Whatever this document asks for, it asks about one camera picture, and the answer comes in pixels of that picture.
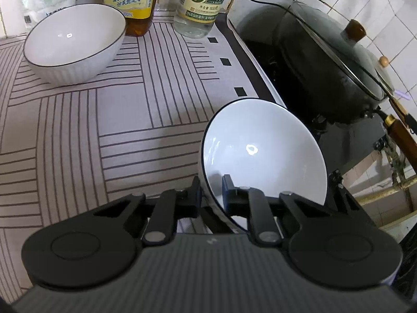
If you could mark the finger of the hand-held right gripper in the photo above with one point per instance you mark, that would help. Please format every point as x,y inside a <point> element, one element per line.
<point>340,199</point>

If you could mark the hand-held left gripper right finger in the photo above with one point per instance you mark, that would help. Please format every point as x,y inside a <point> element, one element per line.
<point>228,199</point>

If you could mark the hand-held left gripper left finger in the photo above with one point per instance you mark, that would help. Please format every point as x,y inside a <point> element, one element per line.
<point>163,208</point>

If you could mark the white bowl with dark rim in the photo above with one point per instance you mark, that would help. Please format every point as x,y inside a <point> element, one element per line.
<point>71,42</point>
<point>260,137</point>

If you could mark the brass pipe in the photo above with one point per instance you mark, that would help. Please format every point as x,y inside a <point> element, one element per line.
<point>384,193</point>

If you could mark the black gas stove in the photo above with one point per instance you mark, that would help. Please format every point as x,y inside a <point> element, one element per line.
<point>342,143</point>

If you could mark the black wok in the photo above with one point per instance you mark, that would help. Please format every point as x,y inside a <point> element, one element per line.
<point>312,88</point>

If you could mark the striped white tablecloth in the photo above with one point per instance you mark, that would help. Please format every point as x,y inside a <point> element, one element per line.
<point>81,120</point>

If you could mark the metal utensil wooden knob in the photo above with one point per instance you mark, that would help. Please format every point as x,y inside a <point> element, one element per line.
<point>384,61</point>

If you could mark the glass wok lid wooden knob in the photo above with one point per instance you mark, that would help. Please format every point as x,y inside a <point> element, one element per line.
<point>325,39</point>

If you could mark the clear vinegar bottle yellow cap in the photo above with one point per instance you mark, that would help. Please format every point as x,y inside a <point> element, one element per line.
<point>202,6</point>

